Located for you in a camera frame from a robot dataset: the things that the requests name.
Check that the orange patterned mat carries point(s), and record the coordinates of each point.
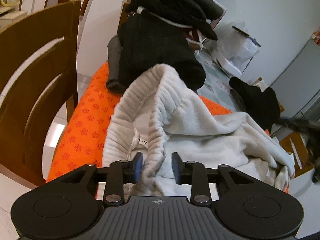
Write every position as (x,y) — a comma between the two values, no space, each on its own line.
(85,120)

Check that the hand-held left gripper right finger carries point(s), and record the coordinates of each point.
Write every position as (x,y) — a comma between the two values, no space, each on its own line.
(176,167)

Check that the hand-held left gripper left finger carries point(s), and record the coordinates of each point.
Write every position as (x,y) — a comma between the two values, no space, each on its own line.
(138,166)

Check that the large black folded garment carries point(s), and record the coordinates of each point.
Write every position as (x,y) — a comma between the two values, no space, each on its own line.
(155,45)

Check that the white box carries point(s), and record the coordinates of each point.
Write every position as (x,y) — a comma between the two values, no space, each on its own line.
(228,65)

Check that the wooden chair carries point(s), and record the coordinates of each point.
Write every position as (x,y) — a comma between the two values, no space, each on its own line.
(37,80)
(295,155)

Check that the grey refrigerator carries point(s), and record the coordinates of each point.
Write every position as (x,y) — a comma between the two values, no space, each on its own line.
(300,80)

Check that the white plastic bag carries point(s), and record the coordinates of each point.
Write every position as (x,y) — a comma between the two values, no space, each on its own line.
(232,45)

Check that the cream fleece pants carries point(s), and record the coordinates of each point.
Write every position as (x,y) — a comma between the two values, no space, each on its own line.
(187,120)

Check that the flat dark panel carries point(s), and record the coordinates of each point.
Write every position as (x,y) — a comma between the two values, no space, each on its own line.
(246,35)

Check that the dark grey folded pants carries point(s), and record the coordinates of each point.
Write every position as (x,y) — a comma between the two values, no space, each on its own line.
(115,62)

